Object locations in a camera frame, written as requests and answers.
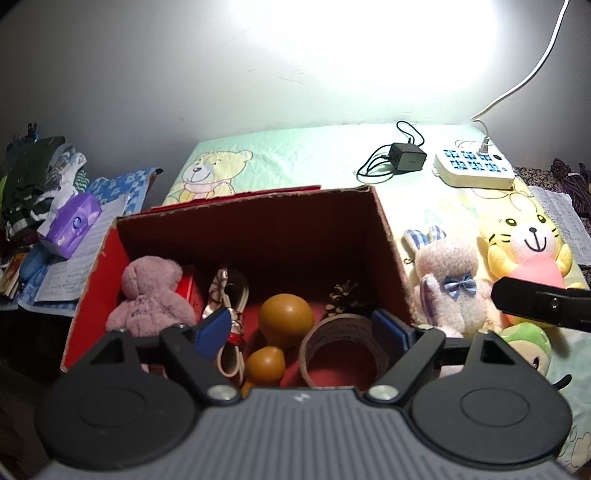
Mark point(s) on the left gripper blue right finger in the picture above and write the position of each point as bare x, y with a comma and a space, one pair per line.
413, 354

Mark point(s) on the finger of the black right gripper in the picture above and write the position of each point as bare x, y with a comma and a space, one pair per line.
565, 308

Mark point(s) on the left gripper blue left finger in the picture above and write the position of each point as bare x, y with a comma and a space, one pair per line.
188, 358

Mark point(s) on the pink bunny plush toy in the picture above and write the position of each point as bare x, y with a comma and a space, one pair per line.
449, 294

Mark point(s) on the yellow tiger plush toy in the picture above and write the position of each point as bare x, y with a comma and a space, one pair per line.
528, 246

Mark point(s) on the green frog plush toy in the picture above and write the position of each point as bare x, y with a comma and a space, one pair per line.
536, 345

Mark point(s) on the brown tape roll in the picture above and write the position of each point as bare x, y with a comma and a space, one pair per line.
341, 351

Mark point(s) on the small orange ball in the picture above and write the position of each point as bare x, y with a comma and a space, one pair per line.
266, 366

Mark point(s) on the pink teddy bear plush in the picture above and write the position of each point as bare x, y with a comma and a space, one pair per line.
151, 303

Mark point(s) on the pine cone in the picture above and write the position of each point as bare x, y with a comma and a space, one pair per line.
344, 298

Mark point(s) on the large orange ball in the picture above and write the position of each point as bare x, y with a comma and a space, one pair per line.
285, 319

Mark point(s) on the purple yarn bundle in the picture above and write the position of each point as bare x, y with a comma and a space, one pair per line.
574, 184

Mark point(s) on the patterned brown cushion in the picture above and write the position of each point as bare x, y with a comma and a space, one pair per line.
543, 178

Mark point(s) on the red cardboard box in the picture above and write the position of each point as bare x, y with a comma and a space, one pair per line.
298, 241

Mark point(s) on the handwritten paper sheet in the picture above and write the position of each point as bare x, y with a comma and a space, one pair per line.
65, 279

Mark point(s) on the blue checkered cloth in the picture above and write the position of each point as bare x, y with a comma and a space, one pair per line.
135, 185

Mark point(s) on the white power strip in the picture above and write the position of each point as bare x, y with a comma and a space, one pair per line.
474, 164

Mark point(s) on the cartoon baby blanket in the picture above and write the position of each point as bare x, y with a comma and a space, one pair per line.
330, 156

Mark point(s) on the black power adapter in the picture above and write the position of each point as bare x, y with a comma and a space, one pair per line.
406, 157

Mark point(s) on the pile of dark clothes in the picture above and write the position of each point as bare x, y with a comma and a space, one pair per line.
39, 169

